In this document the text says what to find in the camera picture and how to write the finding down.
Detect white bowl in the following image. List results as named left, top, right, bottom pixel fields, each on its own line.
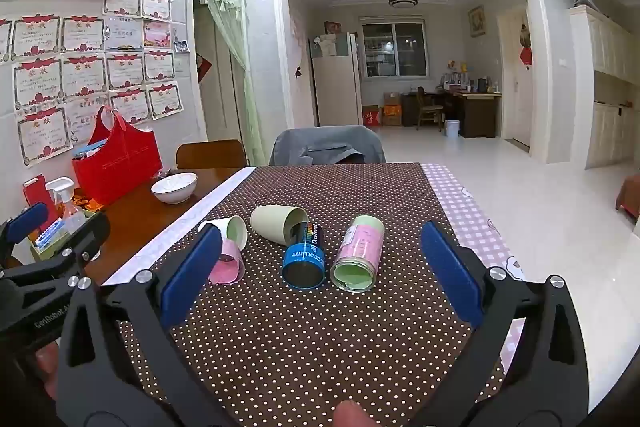
left=151, top=172, right=199, bottom=206

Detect white door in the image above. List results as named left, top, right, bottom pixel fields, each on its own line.
left=502, top=7, right=532, bottom=148

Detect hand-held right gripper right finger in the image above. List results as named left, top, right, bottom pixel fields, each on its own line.
left=414, top=222, right=591, bottom=427

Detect wooden desk chair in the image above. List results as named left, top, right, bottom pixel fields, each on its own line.
left=415, top=86, right=445, bottom=132

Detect red door ornament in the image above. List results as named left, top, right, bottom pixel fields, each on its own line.
left=518, top=24, right=534, bottom=66

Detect white cabinet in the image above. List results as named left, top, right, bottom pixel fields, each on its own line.
left=567, top=4, right=640, bottom=170

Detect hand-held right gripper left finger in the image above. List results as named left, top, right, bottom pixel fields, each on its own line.
left=55, top=223, right=237, bottom=427

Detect person's left hand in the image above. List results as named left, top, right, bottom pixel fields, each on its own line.
left=33, top=341, right=62, bottom=404

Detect green curtain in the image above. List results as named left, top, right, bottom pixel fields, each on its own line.
left=192, top=0, right=266, bottom=166

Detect person's right hand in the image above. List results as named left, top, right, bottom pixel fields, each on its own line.
left=333, top=399, right=374, bottom=427

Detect beige cup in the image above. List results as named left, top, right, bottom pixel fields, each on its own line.
left=250, top=205, right=309, bottom=249

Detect dark wooden desk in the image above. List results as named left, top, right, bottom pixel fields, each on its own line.
left=400, top=89, right=503, bottom=139

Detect brown polka dot tablecloth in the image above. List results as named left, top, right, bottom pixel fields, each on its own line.
left=111, top=163, right=512, bottom=427

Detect brown wooden furniture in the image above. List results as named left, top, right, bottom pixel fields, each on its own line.
left=614, top=174, right=640, bottom=224

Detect green organizer tray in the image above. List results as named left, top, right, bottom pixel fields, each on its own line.
left=27, top=209, right=99, bottom=262

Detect red tote bag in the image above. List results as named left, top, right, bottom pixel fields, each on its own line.
left=71, top=105, right=164, bottom=208

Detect wooden dining chair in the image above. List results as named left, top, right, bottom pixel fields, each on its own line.
left=175, top=139, right=249, bottom=170

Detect brown cardboard box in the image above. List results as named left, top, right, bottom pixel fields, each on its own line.
left=380, top=92, right=404, bottom=126

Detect clear spray bottle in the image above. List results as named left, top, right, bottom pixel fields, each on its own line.
left=46, top=177, right=87, bottom=234

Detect grey jacket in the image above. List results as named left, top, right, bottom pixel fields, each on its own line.
left=268, top=125, right=387, bottom=166

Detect small framed wall picture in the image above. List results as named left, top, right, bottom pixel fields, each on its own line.
left=467, top=5, right=486, bottom=38

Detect pink checked tablecloth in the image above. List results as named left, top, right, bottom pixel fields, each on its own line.
left=421, top=163, right=529, bottom=360

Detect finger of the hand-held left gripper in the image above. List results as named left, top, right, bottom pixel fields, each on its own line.
left=0, top=202, right=49, bottom=269
left=0, top=212, right=112, bottom=282

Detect white cup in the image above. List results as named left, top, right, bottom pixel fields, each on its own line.
left=198, top=215, right=247, bottom=253

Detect blue white tube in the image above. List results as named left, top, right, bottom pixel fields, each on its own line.
left=34, top=219, right=69, bottom=249

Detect green cup with pink label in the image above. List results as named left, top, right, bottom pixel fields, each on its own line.
left=328, top=214, right=386, bottom=294

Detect wall of certificates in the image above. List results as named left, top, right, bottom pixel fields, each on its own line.
left=0, top=0, right=186, bottom=168

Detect window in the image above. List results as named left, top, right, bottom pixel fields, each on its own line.
left=360, top=21, right=430, bottom=79

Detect blue black can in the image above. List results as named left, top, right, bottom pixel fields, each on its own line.
left=281, top=221, right=327, bottom=291

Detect white refrigerator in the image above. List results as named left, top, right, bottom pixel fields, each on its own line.
left=307, top=32, right=365, bottom=128

